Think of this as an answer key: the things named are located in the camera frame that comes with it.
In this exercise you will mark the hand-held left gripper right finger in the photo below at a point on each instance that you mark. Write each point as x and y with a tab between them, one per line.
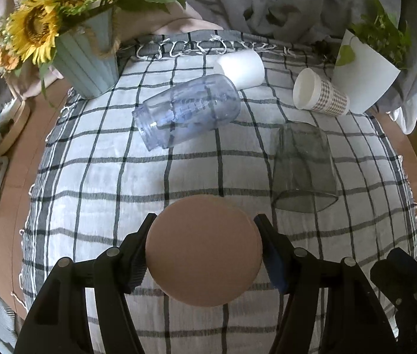
275	261

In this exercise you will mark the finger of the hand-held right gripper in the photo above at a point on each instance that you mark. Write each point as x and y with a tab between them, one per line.
407	276

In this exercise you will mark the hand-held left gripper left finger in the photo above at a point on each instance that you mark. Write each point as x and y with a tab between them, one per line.
137	261

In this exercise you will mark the round tan lid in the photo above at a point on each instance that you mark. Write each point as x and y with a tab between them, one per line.
204	250

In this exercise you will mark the clear grey glass cup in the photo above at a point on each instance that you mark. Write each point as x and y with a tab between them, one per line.
302	169

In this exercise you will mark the blue transparent plastic cup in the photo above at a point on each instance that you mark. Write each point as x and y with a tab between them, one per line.
190	108

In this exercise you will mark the checked paper cup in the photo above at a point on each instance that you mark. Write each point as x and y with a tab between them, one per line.
322	94

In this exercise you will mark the white cup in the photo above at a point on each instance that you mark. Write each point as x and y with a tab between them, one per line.
243	69

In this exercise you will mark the checked tablecloth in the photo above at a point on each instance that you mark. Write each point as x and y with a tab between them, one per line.
94	177

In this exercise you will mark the round wooden tray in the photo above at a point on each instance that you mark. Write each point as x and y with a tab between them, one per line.
14	125

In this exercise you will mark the pale green ribbed flowerpot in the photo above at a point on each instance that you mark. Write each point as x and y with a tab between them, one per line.
90	64

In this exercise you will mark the white plant pot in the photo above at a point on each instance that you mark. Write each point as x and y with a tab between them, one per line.
363	75

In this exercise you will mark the green leafy plant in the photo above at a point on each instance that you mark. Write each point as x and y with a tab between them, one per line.
381	31

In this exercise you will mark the artificial sunflower bouquet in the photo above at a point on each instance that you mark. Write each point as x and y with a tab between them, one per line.
38	25

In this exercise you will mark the grey blanket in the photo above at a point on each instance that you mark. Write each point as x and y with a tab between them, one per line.
289	2

